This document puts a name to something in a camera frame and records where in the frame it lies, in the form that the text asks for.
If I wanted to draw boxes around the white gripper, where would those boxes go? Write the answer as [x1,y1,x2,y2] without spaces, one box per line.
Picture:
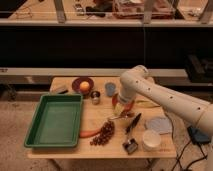
[114,94,133,116]

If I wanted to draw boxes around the black handled brush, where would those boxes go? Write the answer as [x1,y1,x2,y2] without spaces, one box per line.
[122,114,141,155]

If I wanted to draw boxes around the silver fork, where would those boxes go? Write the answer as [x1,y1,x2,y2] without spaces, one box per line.
[107,113,134,121]

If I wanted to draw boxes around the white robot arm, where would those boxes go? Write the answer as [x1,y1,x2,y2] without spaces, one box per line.
[117,65,213,136]

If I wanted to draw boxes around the red bowl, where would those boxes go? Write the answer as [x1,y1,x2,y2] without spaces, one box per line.
[112,94,134,116]

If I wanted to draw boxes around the blue cup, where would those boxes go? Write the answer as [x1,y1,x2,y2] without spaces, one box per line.
[105,82,116,97]

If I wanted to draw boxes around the bunch of red grapes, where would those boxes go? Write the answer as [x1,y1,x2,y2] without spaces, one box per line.
[90,121,115,145]

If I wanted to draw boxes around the small metal cup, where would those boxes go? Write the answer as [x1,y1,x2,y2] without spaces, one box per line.
[90,91,100,105]

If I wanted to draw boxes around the wooden table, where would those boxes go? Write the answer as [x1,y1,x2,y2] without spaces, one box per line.
[28,77,176,159]

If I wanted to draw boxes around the orange fruit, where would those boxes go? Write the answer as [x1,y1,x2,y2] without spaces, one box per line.
[79,81,90,91]

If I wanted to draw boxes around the orange carrot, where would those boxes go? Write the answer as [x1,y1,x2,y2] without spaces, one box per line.
[79,128,101,138]

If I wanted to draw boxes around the dark red plate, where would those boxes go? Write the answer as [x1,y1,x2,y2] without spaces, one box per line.
[72,77,94,95]

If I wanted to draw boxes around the green plastic tray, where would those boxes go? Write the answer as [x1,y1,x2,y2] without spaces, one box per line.
[24,94,83,148]

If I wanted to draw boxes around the grey sponge block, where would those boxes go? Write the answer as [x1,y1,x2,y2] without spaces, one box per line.
[53,85,68,94]

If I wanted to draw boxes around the black power adapter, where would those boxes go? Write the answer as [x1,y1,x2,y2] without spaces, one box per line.
[187,126,211,145]

